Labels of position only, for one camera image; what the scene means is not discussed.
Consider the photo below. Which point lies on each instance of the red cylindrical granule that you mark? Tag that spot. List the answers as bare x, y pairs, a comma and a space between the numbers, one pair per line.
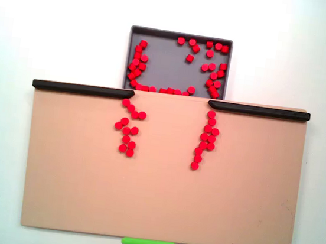
137, 55
214, 76
212, 89
163, 91
142, 115
124, 121
143, 43
135, 62
214, 93
220, 73
194, 165
210, 54
217, 84
126, 138
152, 89
118, 125
211, 139
210, 146
203, 145
129, 152
170, 90
211, 114
225, 49
197, 158
208, 128
190, 58
132, 67
192, 42
218, 46
123, 148
137, 72
186, 94
199, 151
126, 102
131, 76
131, 108
134, 130
144, 58
215, 131
142, 66
196, 48
223, 67
209, 83
212, 121
134, 83
212, 66
205, 67
131, 145
191, 90
204, 136
139, 87
209, 44
145, 88
178, 92
181, 41
139, 48
134, 114
126, 130

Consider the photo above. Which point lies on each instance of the grey plastic tray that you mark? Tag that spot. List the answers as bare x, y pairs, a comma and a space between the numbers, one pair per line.
163, 68

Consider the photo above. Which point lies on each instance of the beige rectangular board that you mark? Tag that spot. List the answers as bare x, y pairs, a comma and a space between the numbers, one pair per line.
83, 192

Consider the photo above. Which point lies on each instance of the black edge rail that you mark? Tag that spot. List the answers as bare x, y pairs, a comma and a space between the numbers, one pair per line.
259, 111
80, 89

